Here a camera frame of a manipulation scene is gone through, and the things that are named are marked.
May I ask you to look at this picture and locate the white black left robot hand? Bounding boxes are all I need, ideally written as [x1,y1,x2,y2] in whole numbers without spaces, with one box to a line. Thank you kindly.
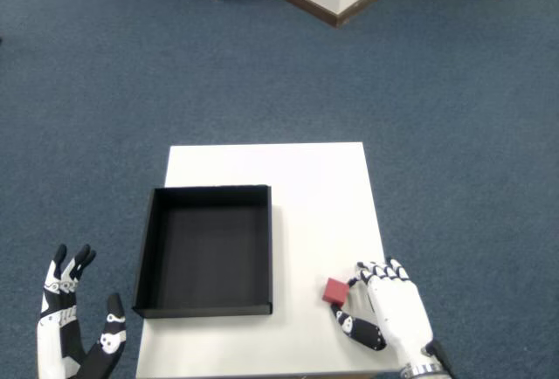
[36,243,128,379]

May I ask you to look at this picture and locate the small red cube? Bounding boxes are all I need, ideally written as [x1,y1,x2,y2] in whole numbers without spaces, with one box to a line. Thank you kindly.
[321,277,350,307]

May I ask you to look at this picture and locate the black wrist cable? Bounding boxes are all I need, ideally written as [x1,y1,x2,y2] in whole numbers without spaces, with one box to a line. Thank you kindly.
[421,339,458,379]

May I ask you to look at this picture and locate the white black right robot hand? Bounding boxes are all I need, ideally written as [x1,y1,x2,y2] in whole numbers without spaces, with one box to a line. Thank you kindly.
[329,257,438,371]

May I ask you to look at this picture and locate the black open cardboard box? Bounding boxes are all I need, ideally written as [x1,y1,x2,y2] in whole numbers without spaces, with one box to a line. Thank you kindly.
[132,184,274,319]

